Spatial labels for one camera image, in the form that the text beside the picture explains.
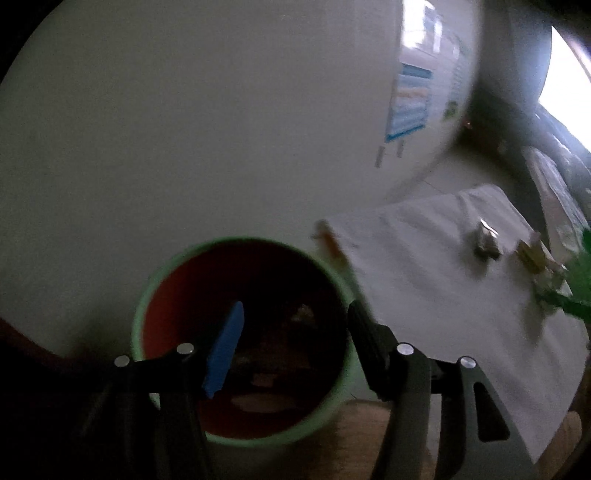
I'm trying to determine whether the brown paper wrapper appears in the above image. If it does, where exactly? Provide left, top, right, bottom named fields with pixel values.
left=290, top=302, right=320, bottom=325

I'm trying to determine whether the green plastic piece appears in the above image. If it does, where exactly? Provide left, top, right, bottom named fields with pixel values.
left=536, top=226, right=591, bottom=320

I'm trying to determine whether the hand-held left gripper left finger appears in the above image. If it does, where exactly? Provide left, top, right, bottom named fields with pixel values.
left=78, top=301, right=245, bottom=480

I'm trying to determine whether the green bin with red liner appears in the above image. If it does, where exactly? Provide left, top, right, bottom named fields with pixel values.
left=130, top=236, right=363, bottom=448

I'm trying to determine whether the crumpled foil wrapper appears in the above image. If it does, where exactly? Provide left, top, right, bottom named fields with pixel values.
left=465, top=219, right=504, bottom=260

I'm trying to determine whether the wall poster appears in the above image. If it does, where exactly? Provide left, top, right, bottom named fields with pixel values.
left=372, top=0, right=479, bottom=169

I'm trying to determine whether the white table sheet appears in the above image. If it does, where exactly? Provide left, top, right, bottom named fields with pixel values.
left=318, top=184, right=590, bottom=464

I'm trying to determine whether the bright window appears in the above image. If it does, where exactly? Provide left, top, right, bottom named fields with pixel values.
left=538, top=25, right=591, bottom=154

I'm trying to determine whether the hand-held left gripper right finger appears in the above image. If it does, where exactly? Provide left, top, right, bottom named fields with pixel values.
left=346, top=300, right=540, bottom=480

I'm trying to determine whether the orange wrapper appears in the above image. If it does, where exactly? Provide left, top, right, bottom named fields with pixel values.
left=313, top=220, right=352, bottom=269

